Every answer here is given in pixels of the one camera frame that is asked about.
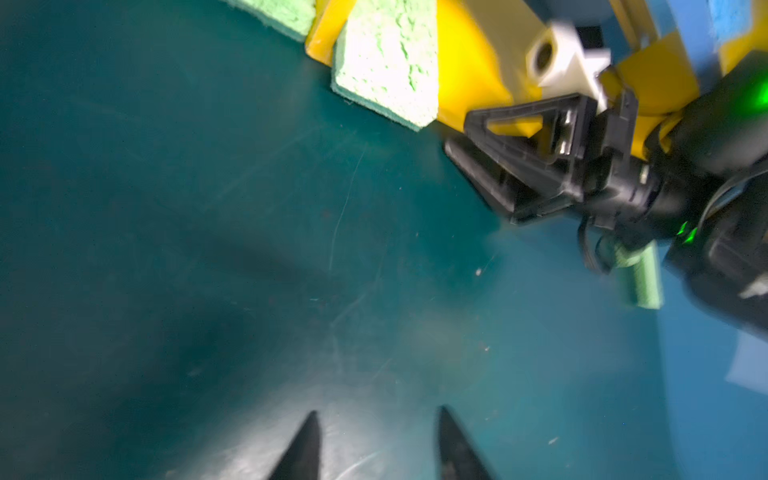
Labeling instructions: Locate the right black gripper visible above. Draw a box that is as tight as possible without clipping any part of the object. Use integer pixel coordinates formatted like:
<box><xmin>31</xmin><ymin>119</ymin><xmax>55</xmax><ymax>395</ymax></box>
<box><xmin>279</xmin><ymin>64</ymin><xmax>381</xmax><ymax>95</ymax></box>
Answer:
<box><xmin>443</xmin><ymin>89</ymin><xmax>665</xmax><ymax>231</ymax></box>

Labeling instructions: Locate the green sponge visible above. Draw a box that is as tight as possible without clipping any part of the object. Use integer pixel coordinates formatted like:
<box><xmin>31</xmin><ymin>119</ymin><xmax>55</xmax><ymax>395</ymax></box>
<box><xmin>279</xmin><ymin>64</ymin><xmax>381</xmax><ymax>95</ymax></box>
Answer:
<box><xmin>331</xmin><ymin>0</ymin><xmax>439</xmax><ymax>131</ymax></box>
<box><xmin>596</xmin><ymin>237</ymin><xmax>664</xmax><ymax>310</ymax></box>
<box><xmin>226</xmin><ymin>0</ymin><xmax>316</xmax><ymax>42</ymax></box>

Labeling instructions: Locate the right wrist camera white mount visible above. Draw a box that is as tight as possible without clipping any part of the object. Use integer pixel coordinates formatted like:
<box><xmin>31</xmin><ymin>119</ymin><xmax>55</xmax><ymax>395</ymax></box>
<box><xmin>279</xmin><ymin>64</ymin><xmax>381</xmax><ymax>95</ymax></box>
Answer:
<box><xmin>526</xmin><ymin>21</ymin><xmax>611</xmax><ymax>113</ymax></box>

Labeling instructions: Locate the yellow shelf with coloured boards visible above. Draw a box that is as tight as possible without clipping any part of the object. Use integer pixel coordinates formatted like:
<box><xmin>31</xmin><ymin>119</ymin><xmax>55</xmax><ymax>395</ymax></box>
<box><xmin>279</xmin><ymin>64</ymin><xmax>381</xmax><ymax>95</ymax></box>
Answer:
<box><xmin>304</xmin><ymin>1</ymin><xmax>767</xmax><ymax>154</ymax></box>

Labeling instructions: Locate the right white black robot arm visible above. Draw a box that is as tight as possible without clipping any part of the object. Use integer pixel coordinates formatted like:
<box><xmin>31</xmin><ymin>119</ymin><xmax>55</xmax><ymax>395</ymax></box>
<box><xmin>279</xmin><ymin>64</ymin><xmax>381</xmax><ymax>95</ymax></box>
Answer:
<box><xmin>444</xmin><ymin>50</ymin><xmax>767</xmax><ymax>329</ymax></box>

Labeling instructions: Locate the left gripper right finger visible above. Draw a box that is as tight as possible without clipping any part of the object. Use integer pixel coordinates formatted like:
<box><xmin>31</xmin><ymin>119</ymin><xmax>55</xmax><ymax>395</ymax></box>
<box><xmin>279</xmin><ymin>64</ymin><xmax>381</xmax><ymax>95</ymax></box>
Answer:
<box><xmin>437</xmin><ymin>406</ymin><xmax>492</xmax><ymax>480</ymax></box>

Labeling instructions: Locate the blue sponge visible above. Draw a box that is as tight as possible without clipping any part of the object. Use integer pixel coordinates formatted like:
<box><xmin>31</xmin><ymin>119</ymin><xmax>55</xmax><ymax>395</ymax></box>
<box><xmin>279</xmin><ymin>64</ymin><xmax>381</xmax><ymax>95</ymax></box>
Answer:
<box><xmin>707</xmin><ymin>0</ymin><xmax>753</xmax><ymax>46</ymax></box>

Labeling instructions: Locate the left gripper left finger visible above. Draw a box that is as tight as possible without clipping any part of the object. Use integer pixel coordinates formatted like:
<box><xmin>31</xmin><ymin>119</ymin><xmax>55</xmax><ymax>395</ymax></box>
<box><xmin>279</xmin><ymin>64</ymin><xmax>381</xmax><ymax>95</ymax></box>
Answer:
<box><xmin>267</xmin><ymin>410</ymin><xmax>322</xmax><ymax>480</ymax></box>

